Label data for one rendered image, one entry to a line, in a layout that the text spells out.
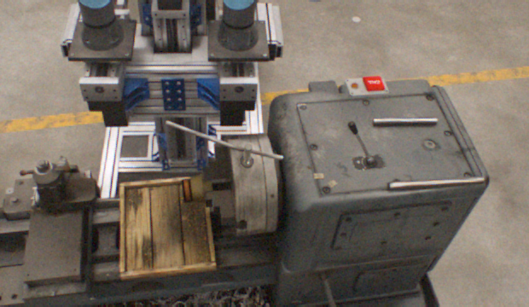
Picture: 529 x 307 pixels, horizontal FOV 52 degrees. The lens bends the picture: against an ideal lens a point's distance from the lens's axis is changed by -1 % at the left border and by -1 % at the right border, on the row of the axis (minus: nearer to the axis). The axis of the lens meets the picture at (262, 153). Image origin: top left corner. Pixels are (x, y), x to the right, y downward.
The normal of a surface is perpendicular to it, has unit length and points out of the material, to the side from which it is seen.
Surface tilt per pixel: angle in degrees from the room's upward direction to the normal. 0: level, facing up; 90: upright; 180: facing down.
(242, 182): 34
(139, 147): 0
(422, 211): 90
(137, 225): 0
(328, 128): 0
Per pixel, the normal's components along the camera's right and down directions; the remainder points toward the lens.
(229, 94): 0.06, 0.78
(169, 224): 0.07, -0.62
